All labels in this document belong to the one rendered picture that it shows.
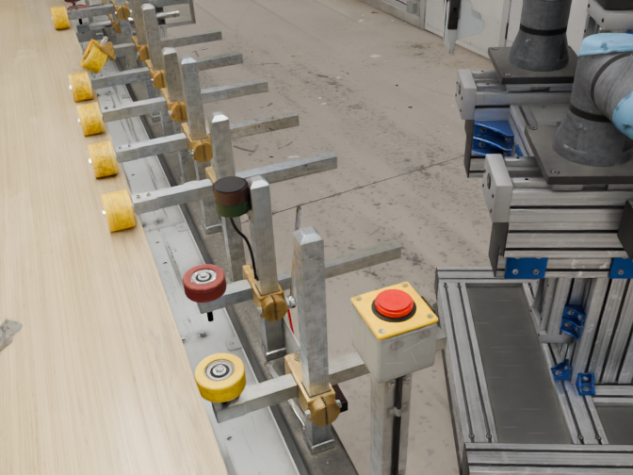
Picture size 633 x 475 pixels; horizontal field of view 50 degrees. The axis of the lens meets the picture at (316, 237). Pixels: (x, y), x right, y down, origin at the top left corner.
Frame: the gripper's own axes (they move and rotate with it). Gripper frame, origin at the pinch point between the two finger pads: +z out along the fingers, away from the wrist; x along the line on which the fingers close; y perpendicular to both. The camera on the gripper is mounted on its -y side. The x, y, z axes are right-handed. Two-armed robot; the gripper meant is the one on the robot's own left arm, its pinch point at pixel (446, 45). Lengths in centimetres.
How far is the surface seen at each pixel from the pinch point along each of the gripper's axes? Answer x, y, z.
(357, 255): 5.0, -14.3, 45.7
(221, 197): -11.5, -37.1, 21.3
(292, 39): 397, -62, 132
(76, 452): -48, -55, 42
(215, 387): -36, -37, 41
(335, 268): 2, -19, 47
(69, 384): -35, -60, 42
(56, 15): 143, -126, 36
